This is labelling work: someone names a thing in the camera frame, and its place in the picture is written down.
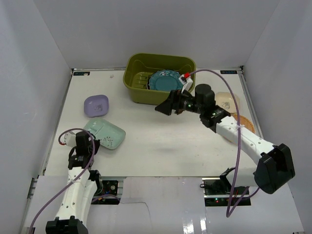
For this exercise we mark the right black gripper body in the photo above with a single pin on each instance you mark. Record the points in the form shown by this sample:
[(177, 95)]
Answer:
[(185, 103)]

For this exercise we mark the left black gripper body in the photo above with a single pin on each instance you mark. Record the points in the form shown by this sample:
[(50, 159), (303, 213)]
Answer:
[(93, 144)]

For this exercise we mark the mint green square plate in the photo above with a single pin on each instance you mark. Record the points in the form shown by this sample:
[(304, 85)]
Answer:
[(109, 135)]

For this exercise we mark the teal scalloped plate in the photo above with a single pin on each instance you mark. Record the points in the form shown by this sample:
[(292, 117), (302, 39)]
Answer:
[(165, 80)]

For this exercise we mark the lavender square dish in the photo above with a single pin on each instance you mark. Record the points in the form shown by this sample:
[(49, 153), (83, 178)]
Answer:
[(96, 106)]

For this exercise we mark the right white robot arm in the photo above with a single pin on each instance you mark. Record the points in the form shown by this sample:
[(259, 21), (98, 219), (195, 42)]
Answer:
[(274, 163)]

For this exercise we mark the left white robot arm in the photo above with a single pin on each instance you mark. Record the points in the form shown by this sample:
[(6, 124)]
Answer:
[(81, 186)]

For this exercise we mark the olive green plastic bin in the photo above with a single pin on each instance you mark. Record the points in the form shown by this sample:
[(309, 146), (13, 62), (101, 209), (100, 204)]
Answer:
[(142, 65)]

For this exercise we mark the cream square dish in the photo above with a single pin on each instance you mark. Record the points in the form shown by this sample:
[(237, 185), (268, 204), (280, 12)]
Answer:
[(225, 101)]

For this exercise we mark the orange woven round plate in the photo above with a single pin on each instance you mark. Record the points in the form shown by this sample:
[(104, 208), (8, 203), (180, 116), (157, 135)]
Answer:
[(244, 121)]

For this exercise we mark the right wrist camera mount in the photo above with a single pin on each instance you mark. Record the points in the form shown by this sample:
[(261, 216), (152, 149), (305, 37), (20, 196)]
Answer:
[(186, 82)]

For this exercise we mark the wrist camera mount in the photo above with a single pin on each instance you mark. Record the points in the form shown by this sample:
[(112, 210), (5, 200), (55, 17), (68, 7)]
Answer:
[(186, 82), (69, 140)]

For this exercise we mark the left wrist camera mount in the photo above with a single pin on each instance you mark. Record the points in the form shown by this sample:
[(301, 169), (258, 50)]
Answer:
[(69, 140)]

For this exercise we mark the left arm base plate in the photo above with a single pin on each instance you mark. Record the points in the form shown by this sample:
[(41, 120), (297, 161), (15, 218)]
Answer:
[(106, 187)]

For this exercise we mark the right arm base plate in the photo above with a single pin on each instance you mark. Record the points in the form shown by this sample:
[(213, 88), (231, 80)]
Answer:
[(216, 194)]

